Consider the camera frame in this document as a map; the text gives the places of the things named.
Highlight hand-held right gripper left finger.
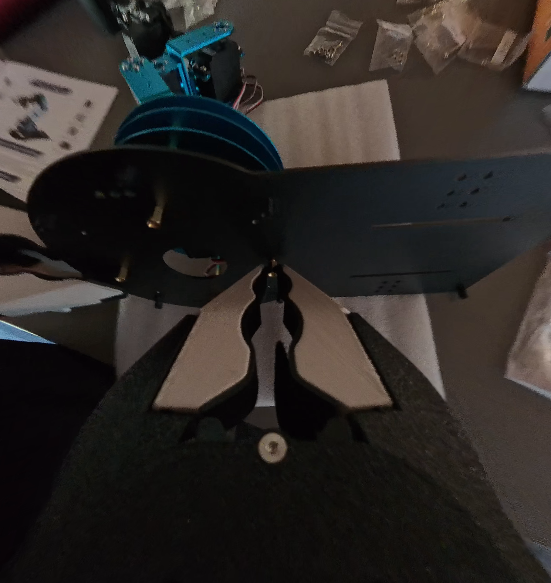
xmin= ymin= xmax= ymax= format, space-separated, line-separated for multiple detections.
xmin=153 ymin=265 xmax=276 ymax=431

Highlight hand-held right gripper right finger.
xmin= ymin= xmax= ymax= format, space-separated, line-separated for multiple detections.
xmin=272 ymin=265 xmax=394 ymax=440

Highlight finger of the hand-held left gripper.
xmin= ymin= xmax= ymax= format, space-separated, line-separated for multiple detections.
xmin=0 ymin=184 xmax=49 ymax=265
xmin=0 ymin=269 xmax=127 ymax=316

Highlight robot arm instruction booklet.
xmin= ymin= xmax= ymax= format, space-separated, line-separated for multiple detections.
xmin=0 ymin=50 xmax=119 ymax=203

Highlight blue toy robot arm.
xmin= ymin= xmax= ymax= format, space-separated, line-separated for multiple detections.
xmin=27 ymin=0 xmax=551 ymax=310

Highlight white foam sheet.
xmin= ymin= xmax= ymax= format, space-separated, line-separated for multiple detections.
xmin=116 ymin=80 xmax=447 ymax=401

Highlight pile of small screw bags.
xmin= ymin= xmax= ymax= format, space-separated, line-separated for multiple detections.
xmin=164 ymin=0 xmax=531 ymax=76

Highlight orange and white cardboard box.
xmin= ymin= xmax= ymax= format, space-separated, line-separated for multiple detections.
xmin=521 ymin=0 xmax=551 ymax=94

